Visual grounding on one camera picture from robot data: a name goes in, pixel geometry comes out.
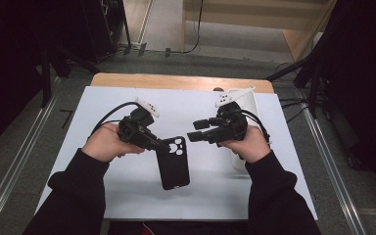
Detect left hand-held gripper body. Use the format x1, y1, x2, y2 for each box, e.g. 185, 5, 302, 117
117, 96, 161, 152

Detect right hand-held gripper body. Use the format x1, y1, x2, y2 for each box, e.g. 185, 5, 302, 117
209, 85, 257, 145

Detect black phone case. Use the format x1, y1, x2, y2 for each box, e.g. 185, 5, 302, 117
155, 135, 191, 191

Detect white rectangular container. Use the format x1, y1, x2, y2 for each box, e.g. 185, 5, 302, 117
226, 87, 262, 172

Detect person's right hand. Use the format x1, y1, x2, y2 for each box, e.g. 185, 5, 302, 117
221, 125, 272, 165

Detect person's left hand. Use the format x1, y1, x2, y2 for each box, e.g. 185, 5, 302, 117
80, 121, 146, 164

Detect wooden table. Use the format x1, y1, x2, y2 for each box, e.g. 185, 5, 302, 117
90, 71, 275, 95

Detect white board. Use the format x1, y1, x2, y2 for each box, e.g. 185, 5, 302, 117
33, 85, 319, 223

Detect black metal stand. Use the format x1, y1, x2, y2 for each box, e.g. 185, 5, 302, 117
265, 55, 327, 119
40, 45, 101, 109

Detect black cabinet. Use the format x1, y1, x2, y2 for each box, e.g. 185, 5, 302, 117
77, 0, 132, 65

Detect black curtain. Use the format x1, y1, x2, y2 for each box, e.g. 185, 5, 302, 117
0, 0, 52, 156
319, 0, 376, 197

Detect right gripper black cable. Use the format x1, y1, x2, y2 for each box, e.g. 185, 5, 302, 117
239, 109, 272, 145

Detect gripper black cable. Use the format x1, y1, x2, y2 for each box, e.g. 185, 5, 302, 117
87, 101, 141, 140
239, 109, 272, 145

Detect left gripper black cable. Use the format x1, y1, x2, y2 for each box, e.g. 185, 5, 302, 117
87, 101, 141, 140

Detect black floor cables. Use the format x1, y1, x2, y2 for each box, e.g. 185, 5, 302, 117
278, 96, 310, 123

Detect hanging black cable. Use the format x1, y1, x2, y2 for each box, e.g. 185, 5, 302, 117
167, 0, 205, 56

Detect light wooden frame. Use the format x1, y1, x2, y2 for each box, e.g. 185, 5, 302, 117
180, 0, 337, 63

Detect aluminium floor rail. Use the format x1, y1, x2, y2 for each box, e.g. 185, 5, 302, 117
0, 77, 63, 235
298, 94, 369, 235

